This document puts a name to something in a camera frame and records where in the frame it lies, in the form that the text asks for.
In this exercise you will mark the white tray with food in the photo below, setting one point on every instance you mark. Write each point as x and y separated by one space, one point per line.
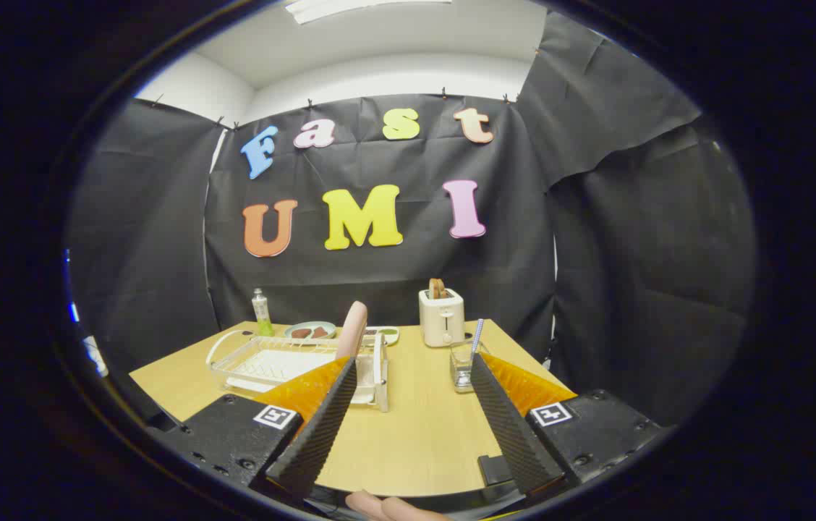
386 334

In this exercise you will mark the green plate with brown food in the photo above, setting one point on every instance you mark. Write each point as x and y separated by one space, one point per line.
310 331

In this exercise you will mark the ceiling light panel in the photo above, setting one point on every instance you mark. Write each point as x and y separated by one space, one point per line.
350 9

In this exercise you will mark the brown toast slice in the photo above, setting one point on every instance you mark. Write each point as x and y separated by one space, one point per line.
437 288

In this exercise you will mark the white toaster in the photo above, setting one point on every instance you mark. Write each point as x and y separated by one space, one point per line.
441 322

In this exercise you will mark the black backdrop cloth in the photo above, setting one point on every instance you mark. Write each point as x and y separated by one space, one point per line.
596 253

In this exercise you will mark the pink plate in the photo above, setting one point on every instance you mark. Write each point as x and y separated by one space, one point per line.
352 329

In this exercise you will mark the white dish rack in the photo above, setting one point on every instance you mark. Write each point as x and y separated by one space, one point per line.
270 362

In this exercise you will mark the small green bottle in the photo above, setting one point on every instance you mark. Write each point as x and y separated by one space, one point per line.
262 311

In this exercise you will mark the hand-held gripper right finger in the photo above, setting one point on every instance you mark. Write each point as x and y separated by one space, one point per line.
506 427

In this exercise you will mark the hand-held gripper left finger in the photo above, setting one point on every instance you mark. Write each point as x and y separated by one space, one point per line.
321 427

